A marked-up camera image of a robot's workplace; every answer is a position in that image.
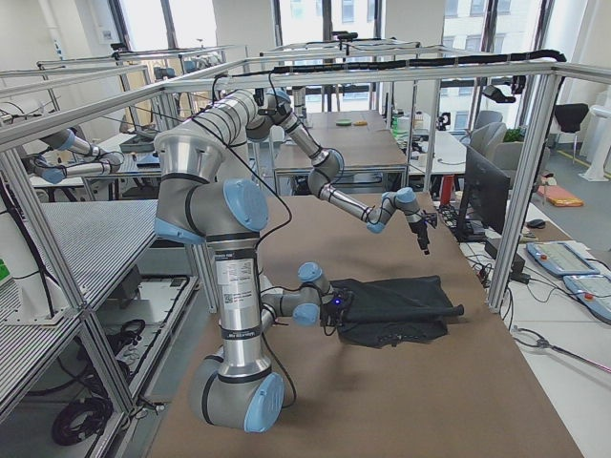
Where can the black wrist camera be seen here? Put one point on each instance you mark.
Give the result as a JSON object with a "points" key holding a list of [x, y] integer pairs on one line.
{"points": [[431, 219]]}

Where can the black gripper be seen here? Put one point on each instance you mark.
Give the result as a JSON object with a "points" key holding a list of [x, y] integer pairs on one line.
{"points": [[335, 310], [419, 232]]}

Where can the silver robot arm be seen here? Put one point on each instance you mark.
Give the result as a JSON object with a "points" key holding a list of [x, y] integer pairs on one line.
{"points": [[254, 114], [236, 386]]}

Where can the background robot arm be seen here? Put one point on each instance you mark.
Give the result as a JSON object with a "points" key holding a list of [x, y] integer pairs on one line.
{"points": [[89, 158]]}

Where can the grey teach pendant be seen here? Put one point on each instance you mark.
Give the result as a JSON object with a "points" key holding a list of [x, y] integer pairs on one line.
{"points": [[560, 259], [593, 291]]}

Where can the black graphic t-shirt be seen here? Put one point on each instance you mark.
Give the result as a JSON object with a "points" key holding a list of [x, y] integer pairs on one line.
{"points": [[394, 311]]}

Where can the striped aluminium work table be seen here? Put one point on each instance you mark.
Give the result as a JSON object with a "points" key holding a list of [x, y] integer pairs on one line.
{"points": [[99, 243]]}

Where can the black Huawei monitor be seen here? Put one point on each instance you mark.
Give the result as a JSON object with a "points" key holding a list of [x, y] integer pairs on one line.
{"points": [[484, 198]]}

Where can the aluminium cage frame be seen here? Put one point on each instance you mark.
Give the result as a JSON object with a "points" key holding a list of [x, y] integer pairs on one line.
{"points": [[237, 387]]}

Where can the metal rod tool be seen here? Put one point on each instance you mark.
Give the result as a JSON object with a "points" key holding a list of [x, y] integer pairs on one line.
{"points": [[538, 341]]}

